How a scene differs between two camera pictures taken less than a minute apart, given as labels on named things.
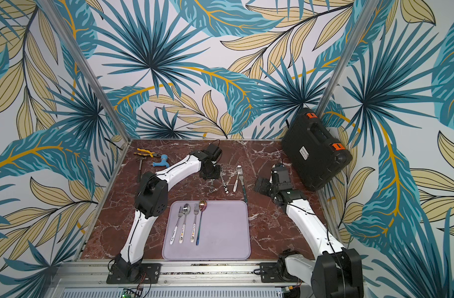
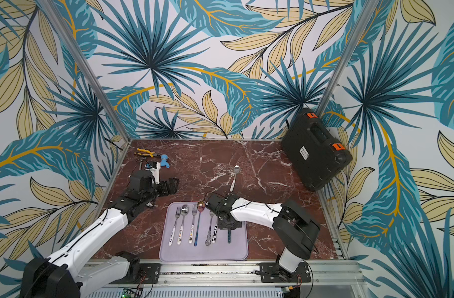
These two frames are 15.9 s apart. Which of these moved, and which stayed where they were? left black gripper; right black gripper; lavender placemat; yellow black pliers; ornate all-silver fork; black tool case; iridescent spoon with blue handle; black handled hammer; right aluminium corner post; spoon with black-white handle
Moved: ornate all-silver fork; spoon with black-white handle; left black gripper; right black gripper
Stayed: lavender placemat; black tool case; iridescent spoon with blue handle; yellow black pliers; black handled hammer; right aluminium corner post
